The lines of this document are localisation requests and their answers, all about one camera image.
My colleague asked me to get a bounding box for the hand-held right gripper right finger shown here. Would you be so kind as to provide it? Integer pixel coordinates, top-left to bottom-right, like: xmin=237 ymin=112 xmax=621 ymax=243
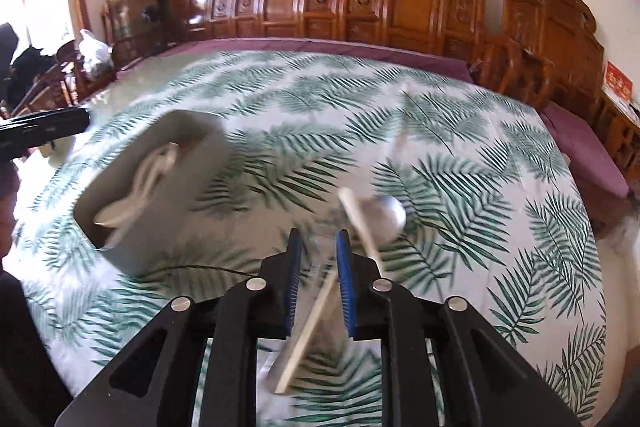
xmin=336 ymin=229 xmax=583 ymax=427

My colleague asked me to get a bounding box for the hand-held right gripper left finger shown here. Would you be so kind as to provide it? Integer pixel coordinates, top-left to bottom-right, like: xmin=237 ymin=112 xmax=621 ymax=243
xmin=52 ymin=228 xmax=303 ymax=427

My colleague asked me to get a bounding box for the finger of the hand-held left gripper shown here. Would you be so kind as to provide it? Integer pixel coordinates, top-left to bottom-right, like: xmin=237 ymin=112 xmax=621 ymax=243
xmin=0 ymin=107 xmax=92 ymax=158

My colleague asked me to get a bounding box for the golden chopstick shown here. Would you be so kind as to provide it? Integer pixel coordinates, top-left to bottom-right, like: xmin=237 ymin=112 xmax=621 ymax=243
xmin=274 ymin=264 xmax=341 ymax=395

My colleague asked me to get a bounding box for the grey metal rectangular container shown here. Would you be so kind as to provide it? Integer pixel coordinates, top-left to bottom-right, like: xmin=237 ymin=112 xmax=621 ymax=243
xmin=72 ymin=108 xmax=236 ymax=275

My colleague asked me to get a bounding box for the wooden dining chair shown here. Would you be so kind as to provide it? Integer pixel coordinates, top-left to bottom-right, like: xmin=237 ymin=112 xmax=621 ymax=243
xmin=55 ymin=41 xmax=117 ymax=100
xmin=9 ymin=62 xmax=81 ymax=118

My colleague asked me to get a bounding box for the dark clothing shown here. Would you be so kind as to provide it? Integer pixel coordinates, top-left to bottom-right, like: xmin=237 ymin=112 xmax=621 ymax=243
xmin=0 ymin=23 xmax=57 ymax=108

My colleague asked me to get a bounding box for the white plastic bag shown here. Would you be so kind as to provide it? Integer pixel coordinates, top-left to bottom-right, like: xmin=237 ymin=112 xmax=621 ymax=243
xmin=80 ymin=29 xmax=114 ymax=76

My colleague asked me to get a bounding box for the dark wooden cabinet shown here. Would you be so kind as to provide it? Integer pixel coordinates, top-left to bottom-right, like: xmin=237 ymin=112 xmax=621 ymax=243
xmin=102 ymin=0 xmax=174 ymax=58

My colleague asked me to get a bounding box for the leaf-print tablecloth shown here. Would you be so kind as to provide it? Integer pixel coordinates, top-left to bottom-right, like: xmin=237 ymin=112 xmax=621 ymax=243
xmin=12 ymin=49 xmax=608 ymax=427

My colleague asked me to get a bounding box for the long purple seat cushion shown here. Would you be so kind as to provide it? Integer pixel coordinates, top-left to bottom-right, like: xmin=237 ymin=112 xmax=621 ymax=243
xmin=120 ymin=38 xmax=474 ymax=84

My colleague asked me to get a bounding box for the short purple seat cushion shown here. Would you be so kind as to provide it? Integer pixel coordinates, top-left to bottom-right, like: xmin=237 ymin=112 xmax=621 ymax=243
xmin=542 ymin=102 xmax=630 ymax=198

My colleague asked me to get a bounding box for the wooden side table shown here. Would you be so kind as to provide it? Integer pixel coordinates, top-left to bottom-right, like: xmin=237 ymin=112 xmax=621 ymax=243
xmin=595 ymin=92 xmax=640 ymax=178

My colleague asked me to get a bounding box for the carved wooden armchair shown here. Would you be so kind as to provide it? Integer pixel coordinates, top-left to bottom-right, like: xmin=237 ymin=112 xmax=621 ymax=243
xmin=470 ymin=0 xmax=632 ymax=229

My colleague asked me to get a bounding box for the red gift box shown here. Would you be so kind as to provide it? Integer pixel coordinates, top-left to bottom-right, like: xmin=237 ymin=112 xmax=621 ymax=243
xmin=602 ymin=61 xmax=634 ymax=103

